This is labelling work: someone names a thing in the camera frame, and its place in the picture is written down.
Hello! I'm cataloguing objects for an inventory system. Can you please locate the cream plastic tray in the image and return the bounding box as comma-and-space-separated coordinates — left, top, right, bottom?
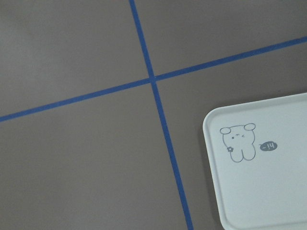
202, 93, 307, 230

